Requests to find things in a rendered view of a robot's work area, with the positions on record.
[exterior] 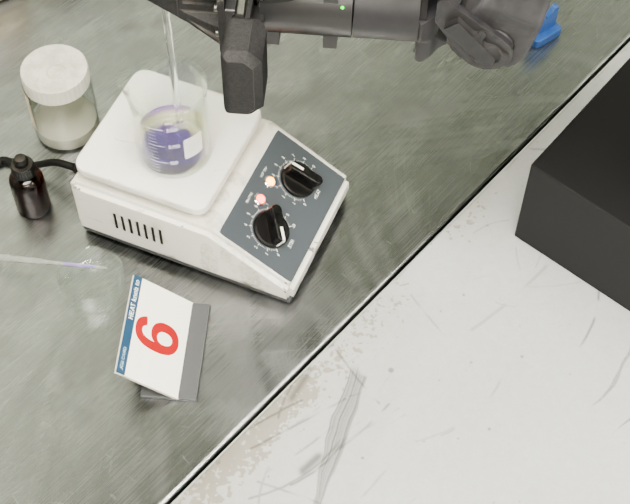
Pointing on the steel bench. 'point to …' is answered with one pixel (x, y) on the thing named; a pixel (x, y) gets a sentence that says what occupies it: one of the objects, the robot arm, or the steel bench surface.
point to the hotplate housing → (197, 224)
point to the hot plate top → (116, 144)
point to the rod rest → (548, 28)
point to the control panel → (285, 259)
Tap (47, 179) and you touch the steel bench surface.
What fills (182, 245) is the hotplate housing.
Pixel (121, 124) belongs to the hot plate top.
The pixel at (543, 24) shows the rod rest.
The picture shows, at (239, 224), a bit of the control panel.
